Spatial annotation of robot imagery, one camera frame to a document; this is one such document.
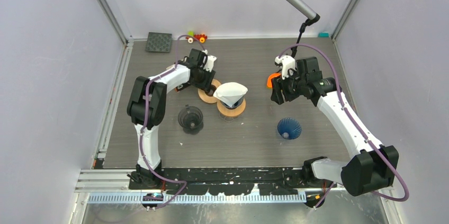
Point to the white paper coffee filter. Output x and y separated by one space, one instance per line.
230 92

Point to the clear glass dripper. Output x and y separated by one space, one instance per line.
228 118

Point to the red toy car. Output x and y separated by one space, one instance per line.
192 37

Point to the blue glass dripper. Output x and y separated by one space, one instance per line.
234 105
289 128

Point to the aluminium frame rail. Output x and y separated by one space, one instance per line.
112 20

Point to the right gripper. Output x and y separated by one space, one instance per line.
277 95

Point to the grey building block baseplate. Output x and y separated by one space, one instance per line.
159 42

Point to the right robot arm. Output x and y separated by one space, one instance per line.
371 163

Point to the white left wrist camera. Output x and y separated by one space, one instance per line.
210 60

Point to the wooden ring dripper stand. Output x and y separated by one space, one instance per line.
208 97

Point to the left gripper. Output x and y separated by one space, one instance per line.
206 84

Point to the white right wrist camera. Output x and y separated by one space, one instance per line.
287 65

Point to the teal small block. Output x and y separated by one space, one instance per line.
323 35

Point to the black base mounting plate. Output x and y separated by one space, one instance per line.
227 181

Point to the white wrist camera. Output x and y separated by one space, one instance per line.
287 65
210 60

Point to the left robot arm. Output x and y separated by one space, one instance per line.
147 106

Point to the orange plastic holder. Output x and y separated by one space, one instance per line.
269 79

